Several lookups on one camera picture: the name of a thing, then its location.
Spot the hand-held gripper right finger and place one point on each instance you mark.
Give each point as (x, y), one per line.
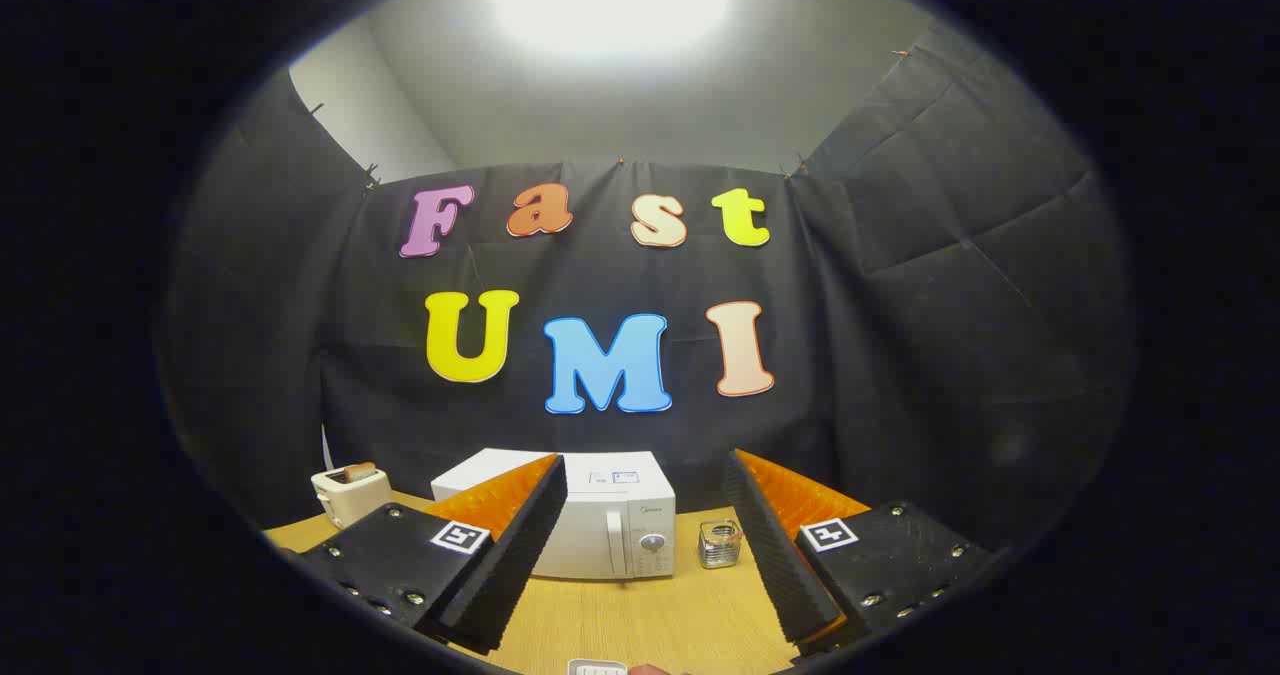
(775, 555)

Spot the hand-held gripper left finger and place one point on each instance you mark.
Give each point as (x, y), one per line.
(520, 555)

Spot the white toaster oven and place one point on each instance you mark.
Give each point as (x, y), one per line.
(620, 515)

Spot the cream bread toaster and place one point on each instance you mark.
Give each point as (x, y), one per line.
(350, 502)

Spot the white ribbed tray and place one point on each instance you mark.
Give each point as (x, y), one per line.
(597, 667)

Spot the toast slice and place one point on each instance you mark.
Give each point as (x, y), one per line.
(360, 472)

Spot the ceiling light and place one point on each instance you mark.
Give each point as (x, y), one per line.
(610, 0)

